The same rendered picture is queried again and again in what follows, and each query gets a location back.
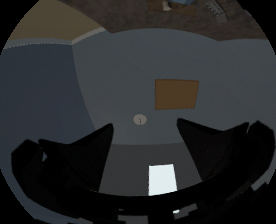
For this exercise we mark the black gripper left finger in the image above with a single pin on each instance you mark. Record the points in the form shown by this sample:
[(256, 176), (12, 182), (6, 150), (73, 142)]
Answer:
[(86, 157)]

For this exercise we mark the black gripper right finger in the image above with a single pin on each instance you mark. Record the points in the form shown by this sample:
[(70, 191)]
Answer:
[(208, 145)]

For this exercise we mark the light blue flat mat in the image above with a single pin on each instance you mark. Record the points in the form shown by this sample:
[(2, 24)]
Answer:
[(182, 1)]

